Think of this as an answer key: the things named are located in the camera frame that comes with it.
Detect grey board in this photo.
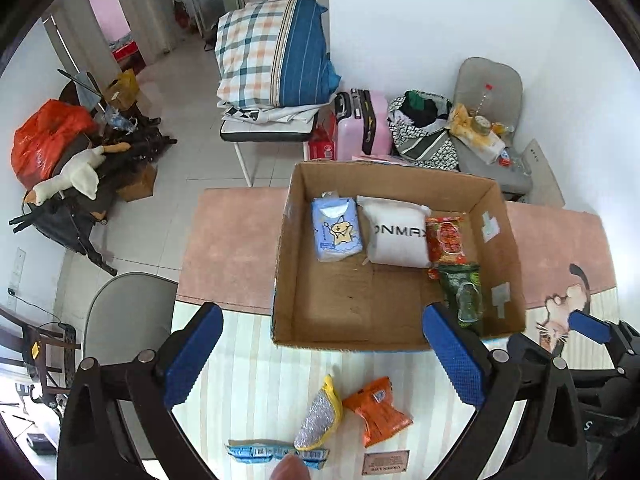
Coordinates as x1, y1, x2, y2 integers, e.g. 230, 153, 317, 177
520, 138, 566, 208

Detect white goose plush toy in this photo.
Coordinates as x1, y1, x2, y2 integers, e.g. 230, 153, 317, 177
26, 143, 132, 206

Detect orange snack packet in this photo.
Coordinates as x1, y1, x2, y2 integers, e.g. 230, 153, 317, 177
342, 376, 414, 448

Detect white wall socket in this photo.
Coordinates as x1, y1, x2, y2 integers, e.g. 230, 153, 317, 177
10, 247, 26, 296

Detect pink suitcase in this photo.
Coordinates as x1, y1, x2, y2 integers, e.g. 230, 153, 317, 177
336, 89, 393, 161

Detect black stroller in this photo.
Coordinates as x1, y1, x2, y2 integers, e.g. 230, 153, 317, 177
9, 125, 178, 276

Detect white soft packet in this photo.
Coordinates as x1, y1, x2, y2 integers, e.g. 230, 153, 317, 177
356, 195, 433, 268

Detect brown card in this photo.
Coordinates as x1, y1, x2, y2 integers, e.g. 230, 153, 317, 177
363, 450, 411, 476

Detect blue snack wrapper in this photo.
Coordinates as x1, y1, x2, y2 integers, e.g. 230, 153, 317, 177
225, 440, 331, 471

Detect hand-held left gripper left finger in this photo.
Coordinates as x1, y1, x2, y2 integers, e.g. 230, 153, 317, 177
56, 302, 224, 480

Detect red carton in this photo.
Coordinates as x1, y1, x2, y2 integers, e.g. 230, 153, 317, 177
308, 112, 338, 161

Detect small brown cardboard box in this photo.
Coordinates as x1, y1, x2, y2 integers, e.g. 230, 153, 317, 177
116, 162, 158, 203

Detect red plastic bag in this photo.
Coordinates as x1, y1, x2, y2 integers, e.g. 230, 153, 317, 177
11, 100, 98, 190

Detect black padded bench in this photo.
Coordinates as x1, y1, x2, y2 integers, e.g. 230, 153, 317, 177
220, 110, 319, 188

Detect striped tablecloth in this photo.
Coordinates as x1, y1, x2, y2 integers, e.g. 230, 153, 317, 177
170, 290, 621, 480

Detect blue tissue pack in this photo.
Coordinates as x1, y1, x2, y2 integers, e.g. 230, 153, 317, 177
311, 191, 362, 262

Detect white patterned folded cloth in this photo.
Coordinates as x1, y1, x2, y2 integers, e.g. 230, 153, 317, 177
217, 101, 321, 124

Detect yellow plastic bag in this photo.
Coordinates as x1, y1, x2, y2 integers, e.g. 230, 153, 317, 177
446, 104, 506, 161

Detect yellow paper bag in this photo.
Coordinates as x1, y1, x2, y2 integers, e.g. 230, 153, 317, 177
102, 69, 141, 111

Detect clear bottle red cap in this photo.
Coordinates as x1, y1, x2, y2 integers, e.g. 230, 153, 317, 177
475, 84, 496, 121

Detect red snack packet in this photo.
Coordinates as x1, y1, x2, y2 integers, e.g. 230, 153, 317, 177
425, 212, 471, 281

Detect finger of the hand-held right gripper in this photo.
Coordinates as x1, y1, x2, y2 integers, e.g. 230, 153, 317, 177
506, 334, 623, 405
569, 310, 640, 362

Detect grey round chair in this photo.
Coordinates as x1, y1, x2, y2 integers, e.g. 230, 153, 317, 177
82, 272, 180, 461

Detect dark wooden chair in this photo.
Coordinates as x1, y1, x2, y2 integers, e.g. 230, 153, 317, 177
0, 305, 81, 396

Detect green snack packet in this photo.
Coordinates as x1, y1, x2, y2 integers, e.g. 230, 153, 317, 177
437, 262, 485, 336

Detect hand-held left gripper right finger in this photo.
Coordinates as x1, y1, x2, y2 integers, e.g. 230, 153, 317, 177
422, 303, 589, 480

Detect grey upholstered chair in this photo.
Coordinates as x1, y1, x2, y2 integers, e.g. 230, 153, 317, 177
450, 57, 533, 203

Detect black white patterned bag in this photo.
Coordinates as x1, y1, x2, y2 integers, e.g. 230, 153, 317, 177
387, 90, 461, 171

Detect pink cat print mat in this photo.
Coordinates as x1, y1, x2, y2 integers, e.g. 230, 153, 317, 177
175, 187, 621, 356

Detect plaid quilt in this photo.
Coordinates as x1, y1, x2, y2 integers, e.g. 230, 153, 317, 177
215, 0, 342, 110

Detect silver yellow sponge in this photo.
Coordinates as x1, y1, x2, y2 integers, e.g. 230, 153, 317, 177
293, 375, 345, 452

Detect plastic bottle red label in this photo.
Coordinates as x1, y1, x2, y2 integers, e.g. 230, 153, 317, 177
497, 145, 531, 176

